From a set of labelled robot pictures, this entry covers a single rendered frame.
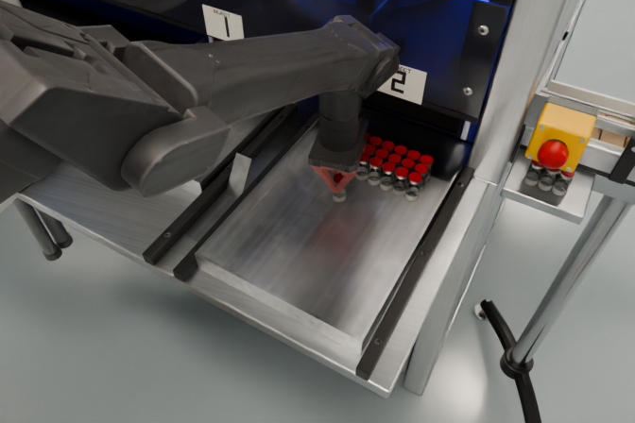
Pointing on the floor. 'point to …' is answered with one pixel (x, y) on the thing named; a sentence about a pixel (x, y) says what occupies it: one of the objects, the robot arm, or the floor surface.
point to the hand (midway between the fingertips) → (337, 181)
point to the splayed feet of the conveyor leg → (487, 310)
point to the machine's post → (503, 122)
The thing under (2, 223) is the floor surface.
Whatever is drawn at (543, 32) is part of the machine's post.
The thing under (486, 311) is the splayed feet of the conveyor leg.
